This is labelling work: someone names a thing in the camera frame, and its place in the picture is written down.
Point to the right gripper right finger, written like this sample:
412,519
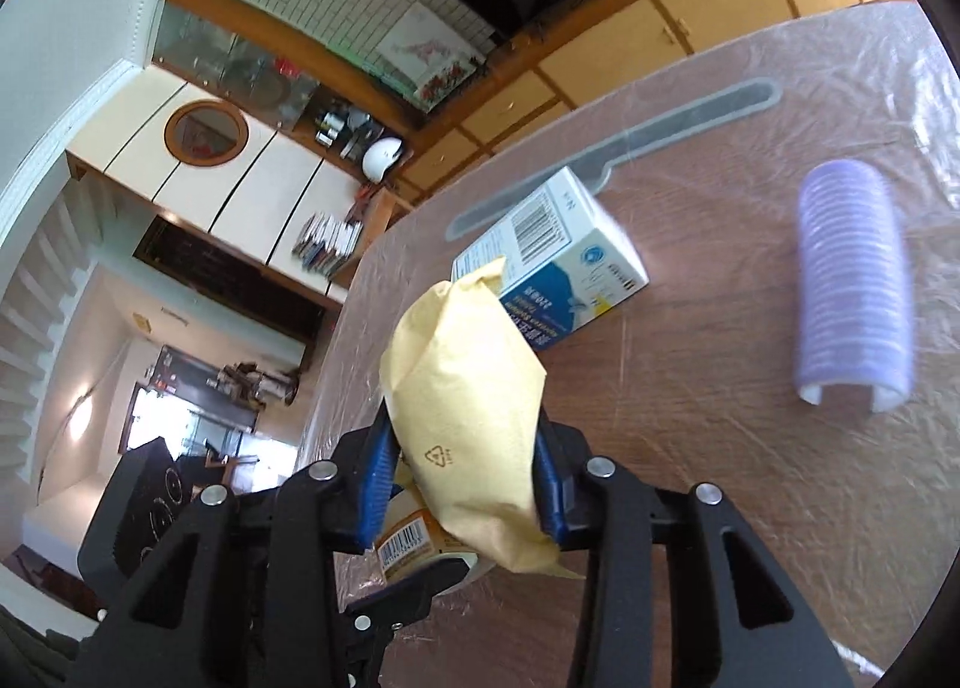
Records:
736,618

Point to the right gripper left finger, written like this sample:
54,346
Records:
241,591

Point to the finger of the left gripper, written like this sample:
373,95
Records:
369,624

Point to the yellow paper bag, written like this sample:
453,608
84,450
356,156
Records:
463,389

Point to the orange labelled round tub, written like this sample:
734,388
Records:
411,538

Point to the stack of books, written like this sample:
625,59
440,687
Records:
324,243

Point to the white blue carton box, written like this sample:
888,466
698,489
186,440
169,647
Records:
567,261

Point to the small wooden side table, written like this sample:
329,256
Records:
379,211

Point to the white helmet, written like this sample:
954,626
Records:
380,157

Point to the grey long shoehorn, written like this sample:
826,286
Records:
594,165

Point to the wooden tv cabinet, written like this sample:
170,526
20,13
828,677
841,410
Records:
589,49

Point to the round wooden wall frame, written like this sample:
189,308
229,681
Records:
206,133

